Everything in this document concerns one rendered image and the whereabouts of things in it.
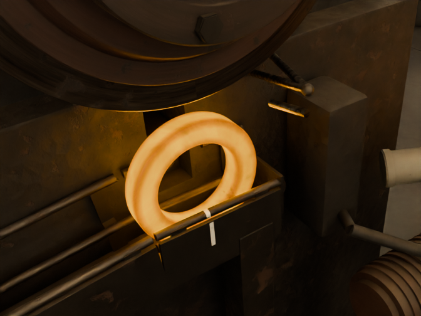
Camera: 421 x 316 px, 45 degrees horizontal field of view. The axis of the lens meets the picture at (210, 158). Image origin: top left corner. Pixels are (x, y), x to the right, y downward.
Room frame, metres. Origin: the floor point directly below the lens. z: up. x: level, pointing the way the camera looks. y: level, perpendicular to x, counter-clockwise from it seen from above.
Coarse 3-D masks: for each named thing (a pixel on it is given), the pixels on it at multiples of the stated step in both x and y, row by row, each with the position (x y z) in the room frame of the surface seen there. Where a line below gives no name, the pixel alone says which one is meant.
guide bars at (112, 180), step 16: (208, 144) 0.61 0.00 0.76; (224, 160) 0.63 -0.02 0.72; (112, 176) 0.55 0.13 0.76; (80, 192) 0.52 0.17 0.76; (96, 192) 0.53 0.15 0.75; (192, 192) 0.57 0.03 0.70; (48, 208) 0.50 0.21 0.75; (96, 208) 0.53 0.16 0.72; (160, 208) 0.55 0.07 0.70; (16, 224) 0.48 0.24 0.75; (112, 224) 0.52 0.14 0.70; (128, 224) 0.53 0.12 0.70; (0, 240) 0.47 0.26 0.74; (96, 240) 0.50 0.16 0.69; (112, 240) 0.52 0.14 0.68; (64, 256) 0.48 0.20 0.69; (32, 272) 0.46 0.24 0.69; (0, 288) 0.45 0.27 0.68
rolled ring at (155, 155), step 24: (192, 120) 0.54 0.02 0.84; (216, 120) 0.54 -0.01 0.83; (144, 144) 0.52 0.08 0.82; (168, 144) 0.51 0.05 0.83; (192, 144) 0.53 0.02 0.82; (240, 144) 0.56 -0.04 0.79; (144, 168) 0.49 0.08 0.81; (240, 168) 0.56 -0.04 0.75; (144, 192) 0.49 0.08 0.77; (216, 192) 0.57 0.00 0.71; (240, 192) 0.56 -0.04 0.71; (144, 216) 0.49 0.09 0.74; (168, 216) 0.52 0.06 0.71
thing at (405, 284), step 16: (416, 240) 0.63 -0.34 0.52; (384, 256) 0.59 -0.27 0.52; (400, 256) 0.58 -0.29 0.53; (416, 256) 0.57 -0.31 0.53; (368, 272) 0.56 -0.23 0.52; (384, 272) 0.55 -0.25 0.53; (400, 272) 0.54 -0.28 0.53; (416, 272) 0.55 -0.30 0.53; (352, 288) 0.57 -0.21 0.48; (368, 288) 0.54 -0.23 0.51; (384, 288) 0.53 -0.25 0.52; (400, 288) 0.52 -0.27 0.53; (416, 288) 0.52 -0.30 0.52; (352, 304) 0.56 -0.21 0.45; (368, 304) 0.53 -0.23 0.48; (384, 304) 0.51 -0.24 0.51; (400, 304) 0.50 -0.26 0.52; (416, 304) 0.50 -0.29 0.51
